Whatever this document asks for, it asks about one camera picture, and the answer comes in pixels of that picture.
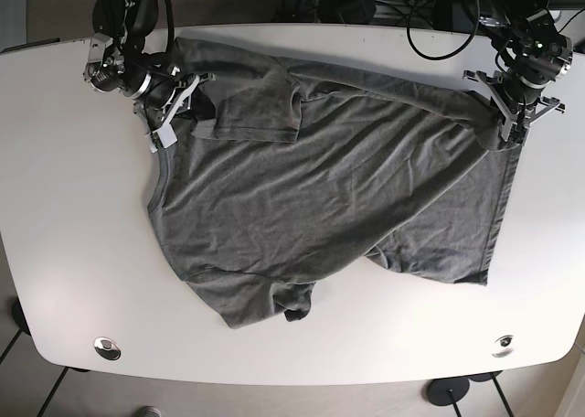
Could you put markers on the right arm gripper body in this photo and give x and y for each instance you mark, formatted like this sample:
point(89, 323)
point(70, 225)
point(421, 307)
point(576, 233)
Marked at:
point(157, 97)

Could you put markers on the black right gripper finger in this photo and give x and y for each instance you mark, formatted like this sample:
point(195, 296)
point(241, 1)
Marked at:
point(198, 107)

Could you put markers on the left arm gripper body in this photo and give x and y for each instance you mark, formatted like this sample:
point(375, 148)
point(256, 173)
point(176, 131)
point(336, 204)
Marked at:
point(518, 96)

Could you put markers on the light grey T-shirt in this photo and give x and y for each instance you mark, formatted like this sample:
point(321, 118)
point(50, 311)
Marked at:
point(306, 167)

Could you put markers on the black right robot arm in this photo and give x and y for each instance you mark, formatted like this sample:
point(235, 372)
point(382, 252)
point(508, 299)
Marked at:
point(121, 28)

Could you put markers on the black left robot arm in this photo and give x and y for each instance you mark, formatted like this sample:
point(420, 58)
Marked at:
point(530, 54)

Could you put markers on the right metal table grommet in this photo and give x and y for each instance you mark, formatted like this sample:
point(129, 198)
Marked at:
point(503, 346)

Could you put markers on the metal table grommet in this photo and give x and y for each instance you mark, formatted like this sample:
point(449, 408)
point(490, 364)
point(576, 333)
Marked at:
point(107, 349)
point(503, 346)

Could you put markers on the left metal table grommet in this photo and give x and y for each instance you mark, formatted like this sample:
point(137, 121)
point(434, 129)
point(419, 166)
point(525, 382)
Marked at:
point(107, 349)

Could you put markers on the black round stand base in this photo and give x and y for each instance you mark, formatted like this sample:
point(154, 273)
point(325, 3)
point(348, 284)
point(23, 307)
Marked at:
point(447, 391)

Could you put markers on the grey sneaker shoe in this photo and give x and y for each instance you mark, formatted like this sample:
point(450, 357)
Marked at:
point(148, 411)

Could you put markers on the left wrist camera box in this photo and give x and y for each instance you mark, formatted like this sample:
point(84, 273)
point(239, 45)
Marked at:
point(514, 133)

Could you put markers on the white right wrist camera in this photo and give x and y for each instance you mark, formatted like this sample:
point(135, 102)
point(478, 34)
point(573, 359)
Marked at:
point(162, 138)

